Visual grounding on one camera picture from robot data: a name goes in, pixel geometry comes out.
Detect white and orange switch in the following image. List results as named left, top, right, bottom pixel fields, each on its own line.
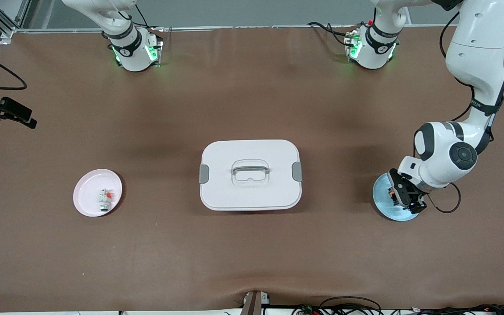
left=98, top=188, right=115, bottom=214

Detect black looped cable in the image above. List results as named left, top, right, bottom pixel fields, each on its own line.
left=320, top=296, right=383, bottom=315

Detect aluminium frame post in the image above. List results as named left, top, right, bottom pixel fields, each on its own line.
left=0, top=0, right=32, bottom=44

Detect black arm base cables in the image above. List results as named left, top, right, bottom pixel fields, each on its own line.
left=308, top=21, right=357, bottom=47
left=121, top=3, right=151, bottom=29

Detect pink round plate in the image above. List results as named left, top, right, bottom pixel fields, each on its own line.
left=73, top=169, right=123, bottom=217

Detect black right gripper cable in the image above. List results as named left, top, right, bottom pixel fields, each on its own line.
left=0, top=44, right=28, bottom=91

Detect grey box lid handle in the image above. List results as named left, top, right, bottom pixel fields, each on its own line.
left=232, top=161, right=270, bottom=175

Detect black cable bundle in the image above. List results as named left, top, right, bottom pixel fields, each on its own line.
left=414, top=304, right=504, bottom=315

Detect light blue round plate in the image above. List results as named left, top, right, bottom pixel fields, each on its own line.
left=372, top=172, right=423, bottom=221

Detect brown table mat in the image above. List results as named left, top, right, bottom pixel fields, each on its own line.
left=0, top=26, right=504, bottom=312

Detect metal bracket at table edge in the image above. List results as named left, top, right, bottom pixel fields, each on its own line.
left=241, top=290, right=271, bottom=315

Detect white lidded storage box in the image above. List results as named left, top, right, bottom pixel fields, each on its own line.
left=199, top=140, right=303, bottom=212

